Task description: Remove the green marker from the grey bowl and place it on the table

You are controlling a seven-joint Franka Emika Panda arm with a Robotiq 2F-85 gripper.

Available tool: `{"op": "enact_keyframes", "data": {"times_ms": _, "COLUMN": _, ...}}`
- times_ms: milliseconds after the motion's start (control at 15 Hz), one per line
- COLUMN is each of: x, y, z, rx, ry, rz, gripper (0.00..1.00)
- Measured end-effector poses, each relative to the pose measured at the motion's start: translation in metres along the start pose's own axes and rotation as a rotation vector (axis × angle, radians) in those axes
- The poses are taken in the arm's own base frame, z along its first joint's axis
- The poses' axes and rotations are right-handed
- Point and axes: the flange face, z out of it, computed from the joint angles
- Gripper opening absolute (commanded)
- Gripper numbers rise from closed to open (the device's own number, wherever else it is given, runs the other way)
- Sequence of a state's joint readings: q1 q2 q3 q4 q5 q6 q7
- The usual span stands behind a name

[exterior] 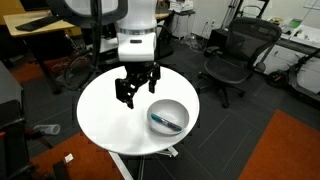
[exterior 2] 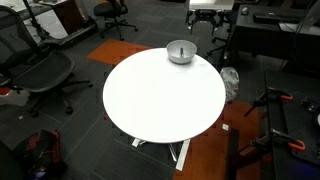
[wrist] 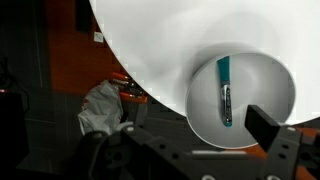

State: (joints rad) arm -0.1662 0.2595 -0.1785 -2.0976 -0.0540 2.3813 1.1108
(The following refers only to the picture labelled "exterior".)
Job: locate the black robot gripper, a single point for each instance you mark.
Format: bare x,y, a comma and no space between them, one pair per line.
140,71

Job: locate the green marker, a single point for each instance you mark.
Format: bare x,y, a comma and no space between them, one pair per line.
166,122

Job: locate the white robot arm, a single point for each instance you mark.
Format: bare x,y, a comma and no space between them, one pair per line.
136,33

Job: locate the grey bowl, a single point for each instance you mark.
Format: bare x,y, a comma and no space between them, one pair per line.
170,111

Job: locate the white metal table base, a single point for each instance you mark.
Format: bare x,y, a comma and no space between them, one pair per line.
143,165

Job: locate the white storage cabinet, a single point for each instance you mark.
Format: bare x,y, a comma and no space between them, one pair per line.
182,20

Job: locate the black box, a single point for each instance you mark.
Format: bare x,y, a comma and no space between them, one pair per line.
217,40

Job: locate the small white paper tag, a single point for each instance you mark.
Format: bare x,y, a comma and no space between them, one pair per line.
69,157

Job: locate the clear plastic bottle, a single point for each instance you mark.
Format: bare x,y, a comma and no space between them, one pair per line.
48,129

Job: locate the black mesh office chair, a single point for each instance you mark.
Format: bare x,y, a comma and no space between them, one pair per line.
238,58

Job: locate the wooden desk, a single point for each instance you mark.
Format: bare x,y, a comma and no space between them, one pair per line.
40,28

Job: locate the black keyboard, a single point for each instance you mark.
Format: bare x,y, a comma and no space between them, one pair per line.
37,23

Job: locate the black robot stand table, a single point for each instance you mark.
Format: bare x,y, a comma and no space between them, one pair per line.
10,126

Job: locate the black kick scooter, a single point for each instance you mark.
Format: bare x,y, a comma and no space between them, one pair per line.
293,78

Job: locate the white desk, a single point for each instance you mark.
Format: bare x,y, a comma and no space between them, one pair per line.
296,43

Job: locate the green tray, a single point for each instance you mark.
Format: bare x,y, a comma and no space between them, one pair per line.
295,23

